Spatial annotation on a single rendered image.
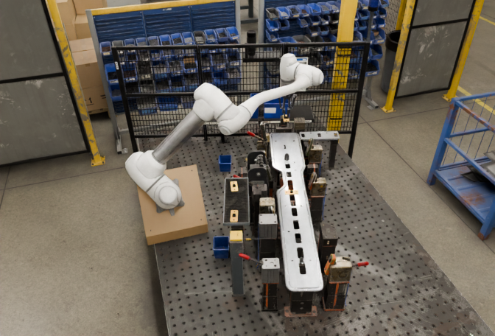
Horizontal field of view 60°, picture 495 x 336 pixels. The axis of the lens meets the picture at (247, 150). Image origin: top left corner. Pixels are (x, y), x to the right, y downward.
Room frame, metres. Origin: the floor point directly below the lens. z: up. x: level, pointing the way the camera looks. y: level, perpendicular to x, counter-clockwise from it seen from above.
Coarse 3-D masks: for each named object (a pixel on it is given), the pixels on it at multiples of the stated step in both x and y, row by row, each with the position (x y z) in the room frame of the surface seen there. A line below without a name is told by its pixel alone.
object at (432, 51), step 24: (408, 0) 4.59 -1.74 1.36; (432, 0) 4.66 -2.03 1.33; (456, 0) 4.76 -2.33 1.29; (480, 0) 4.83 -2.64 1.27; (408, 24) 4.57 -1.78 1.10; (432, 24) 4.68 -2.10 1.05; (456, 24) 4.79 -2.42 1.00; (408, 48) 4.62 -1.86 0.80; (432, 48) 4.74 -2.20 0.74; (456, 48) 4.82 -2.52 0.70; (408, 72) 4.65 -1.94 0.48; (432, 72) 4.77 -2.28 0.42; (456, 72) 4.83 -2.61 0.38; (408, 96) 4.66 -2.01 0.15
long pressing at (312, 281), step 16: (272, 144) 2.49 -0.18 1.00; (288, 144) 2.49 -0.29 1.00; (272, 160) 2.31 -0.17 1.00; (288, 160) 2.31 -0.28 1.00; (304, 192) 1.98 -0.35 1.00; (288, 208) 1.85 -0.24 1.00; (304, 208) 1.84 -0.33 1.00; (288, 224) 1.71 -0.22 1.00; (304, 224) 1.71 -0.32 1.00; (288, 240) 1.59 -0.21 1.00; (304, 240) 1.59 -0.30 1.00; (288, 256) 1.48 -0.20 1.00; (304, 256) 1.48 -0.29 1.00; (288, 272) 1.38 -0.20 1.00; (320, 272) 1.38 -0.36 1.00; (288, 288) 1.29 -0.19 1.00; (304, 288) 1.29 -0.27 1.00; (320, 288) 1.29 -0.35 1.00
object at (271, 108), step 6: (252, 96) 2.97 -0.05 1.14; (264, 102) 2.96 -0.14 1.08; (270, 102) 2.96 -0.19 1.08; (276, 102) 2.96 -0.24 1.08; (282, 102) 2.96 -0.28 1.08; (258, 108) 2.81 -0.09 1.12; (264, 108) 2.80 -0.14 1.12; (270, 108) 2.80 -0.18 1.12; (276, 108) 2.80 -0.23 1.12; (258, 114) 2.81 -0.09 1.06; (264, 114) 2.81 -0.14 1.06; (270, 114) 2.80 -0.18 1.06; (276, 114) 2.80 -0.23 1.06; (282, 114) 2.80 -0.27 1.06
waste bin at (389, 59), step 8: (392, 32) 5.33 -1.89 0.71; (400, 32) 5.36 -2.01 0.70; (392, 40) 5.05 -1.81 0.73; (392, 48) 5.02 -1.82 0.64; (392, 56) 5.02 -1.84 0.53; (384, 64) 5.18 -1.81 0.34; (392, 64) 5.01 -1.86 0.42; (384, 72) 5.13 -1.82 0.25; (392, 72) 5.00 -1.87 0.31; (384, 80) 5.11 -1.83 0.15; (384, 88) 5.08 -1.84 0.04
